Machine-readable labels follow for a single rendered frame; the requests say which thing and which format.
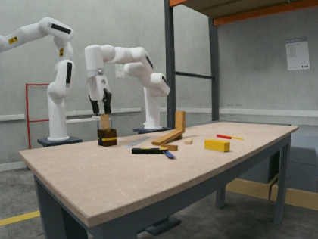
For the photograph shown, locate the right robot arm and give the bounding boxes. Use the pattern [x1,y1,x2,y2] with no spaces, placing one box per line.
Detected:
[0,17,76,141]

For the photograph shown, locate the black sliding bevel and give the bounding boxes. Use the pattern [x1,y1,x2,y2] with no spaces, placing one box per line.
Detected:
[132,147,176,158]

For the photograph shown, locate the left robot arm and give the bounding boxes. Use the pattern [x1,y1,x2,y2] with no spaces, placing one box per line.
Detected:
[76,45,170,129]

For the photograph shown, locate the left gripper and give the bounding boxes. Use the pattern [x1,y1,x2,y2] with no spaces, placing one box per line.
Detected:
[89,75,112,114]

